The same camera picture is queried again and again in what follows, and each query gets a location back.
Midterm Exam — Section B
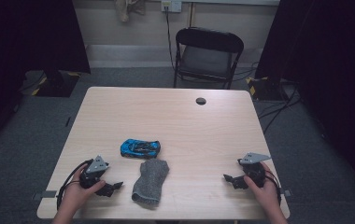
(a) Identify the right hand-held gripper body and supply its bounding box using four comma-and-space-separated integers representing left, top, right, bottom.
237, 151, 272, 189

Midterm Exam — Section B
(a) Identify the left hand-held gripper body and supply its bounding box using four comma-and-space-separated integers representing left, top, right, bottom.
78, 154, 110, 189

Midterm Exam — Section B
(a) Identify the grey sock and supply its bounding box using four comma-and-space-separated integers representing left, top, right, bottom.
131, 158, 170, 207

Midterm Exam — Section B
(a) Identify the blue toy car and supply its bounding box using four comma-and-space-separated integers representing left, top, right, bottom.
120, 138, 162, 160

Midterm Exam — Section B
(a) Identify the person's right hand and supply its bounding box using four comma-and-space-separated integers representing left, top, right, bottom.
243, 161, 281, 213

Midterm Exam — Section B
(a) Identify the person's left hand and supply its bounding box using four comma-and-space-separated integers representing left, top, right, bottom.
57, 168, 107, 216

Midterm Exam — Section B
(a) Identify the black stand base yellow tape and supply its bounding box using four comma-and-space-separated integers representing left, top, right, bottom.
245, 76, 290, 102
30, 69, 82, 98

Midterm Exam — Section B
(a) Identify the black folding chair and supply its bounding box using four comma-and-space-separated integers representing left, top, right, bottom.
173, 26, 245, 91

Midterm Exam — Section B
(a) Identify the black curtain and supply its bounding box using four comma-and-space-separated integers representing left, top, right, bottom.
254, 0, 355, 200
0, 0, 92, 157

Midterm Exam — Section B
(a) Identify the beige hanging cloth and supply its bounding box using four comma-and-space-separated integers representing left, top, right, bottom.
113, 0, 147, 23

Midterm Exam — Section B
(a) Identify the thin upright pole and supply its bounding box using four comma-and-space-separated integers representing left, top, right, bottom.
188, 2, 196, 28

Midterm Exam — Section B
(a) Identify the left hand-held gripper cable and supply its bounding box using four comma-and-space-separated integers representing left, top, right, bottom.
55, 159, 94, 211

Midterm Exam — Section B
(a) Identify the hand-held gripper cable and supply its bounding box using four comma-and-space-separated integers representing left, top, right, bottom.
262, 169, 283, 206
55, 159, 94, 211

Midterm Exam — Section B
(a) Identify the right hand-held gripper cable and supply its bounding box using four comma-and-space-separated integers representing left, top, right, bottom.
262, 169, 283, 206

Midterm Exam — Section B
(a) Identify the black floor cable bundle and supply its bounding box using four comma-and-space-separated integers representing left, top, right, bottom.
257, 83, 303, 135

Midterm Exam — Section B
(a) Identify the black wall socket cable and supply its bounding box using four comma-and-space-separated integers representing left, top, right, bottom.
164, 7, 177, 71

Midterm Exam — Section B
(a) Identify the white wall socket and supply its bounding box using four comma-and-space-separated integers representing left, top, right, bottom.
161, 0, 183, 13

